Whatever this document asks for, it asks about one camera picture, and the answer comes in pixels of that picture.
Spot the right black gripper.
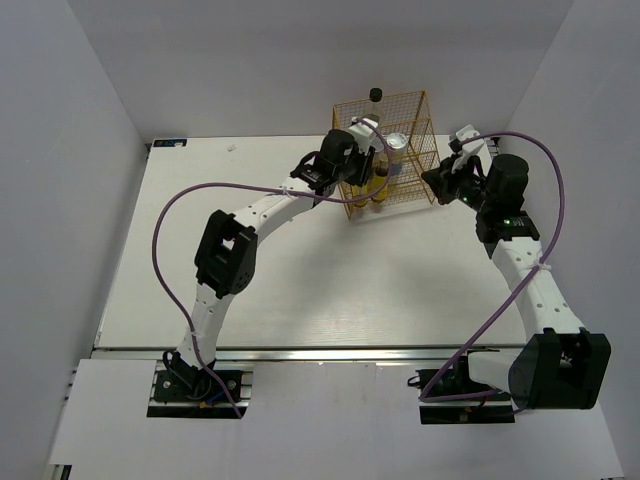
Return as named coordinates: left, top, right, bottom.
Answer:
left=422, top=151, right=494, bottom=213

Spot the small yellow label bottle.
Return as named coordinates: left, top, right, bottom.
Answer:
left=351, top=185, right=369, bottom=209
left=371, top=152, right=390, bottom=204

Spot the dark sauce bottle red label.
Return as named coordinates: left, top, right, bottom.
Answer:
left=365, top=87, right=383, bottom=124

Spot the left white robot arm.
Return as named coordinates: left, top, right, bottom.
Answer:
left=163, top=121, right=380, bottom=399

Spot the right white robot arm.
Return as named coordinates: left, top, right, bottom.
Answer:
left=422, top=154, right=611, bottom=410

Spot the left blue table sticker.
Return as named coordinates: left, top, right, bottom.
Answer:
left=152, top=138, right=187, bottom=148

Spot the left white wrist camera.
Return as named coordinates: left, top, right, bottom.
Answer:
left=347, top=117, right=382, bottom=153

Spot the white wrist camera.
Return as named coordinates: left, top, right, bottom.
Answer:
left=449, top=124, right=485, bottom=173
left=347, top=117, right=382, bottom=153

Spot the yellow wire basket rack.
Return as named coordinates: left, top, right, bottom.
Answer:
left=332, top=89, right=440, bottom=220

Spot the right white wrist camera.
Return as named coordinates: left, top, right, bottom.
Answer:
left=449, top=124, right=485, bottom=173

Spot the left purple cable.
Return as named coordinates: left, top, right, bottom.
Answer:
left=151, top=117, right=392, bottom=419

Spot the purple cable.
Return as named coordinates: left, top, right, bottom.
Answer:
left=418, top=130, right=566, bottom=416
left=151, top=117, right=392, bottom=419

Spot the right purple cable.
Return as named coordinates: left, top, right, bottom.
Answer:
left=418, top=130, right=566, bottom=416

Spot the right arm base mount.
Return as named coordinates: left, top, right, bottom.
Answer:
left=419, top=355, right=516, bottom=426

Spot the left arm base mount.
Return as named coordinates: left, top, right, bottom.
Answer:
left=147, top=350, right=253, bottom=420

